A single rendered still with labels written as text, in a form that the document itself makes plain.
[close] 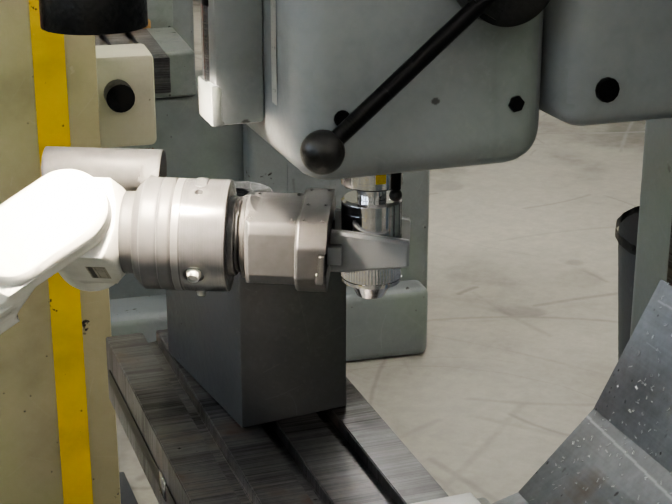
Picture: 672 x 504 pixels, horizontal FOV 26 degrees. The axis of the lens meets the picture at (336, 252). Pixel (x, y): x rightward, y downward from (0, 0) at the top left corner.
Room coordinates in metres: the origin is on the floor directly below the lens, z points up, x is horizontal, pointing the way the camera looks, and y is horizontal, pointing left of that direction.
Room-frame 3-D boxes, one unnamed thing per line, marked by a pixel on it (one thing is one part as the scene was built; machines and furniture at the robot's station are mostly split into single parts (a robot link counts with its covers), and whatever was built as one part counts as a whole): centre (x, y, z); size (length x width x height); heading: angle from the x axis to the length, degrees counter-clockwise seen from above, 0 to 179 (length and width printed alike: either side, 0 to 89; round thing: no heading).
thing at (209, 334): (1.46, 0.09, 1.04); 0.22 x 0.12 x 0.20; 26
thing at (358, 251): (1.04, -0.02, 1.23); 0.06 x 0.02 x 0.03; 87
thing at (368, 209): (1.07, -0.03, 1.26); 0.05 x 0.05 x 0.01
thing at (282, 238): (1.08, 0.06, 1.23); 0.13 x 0.12 x 0.10; 177
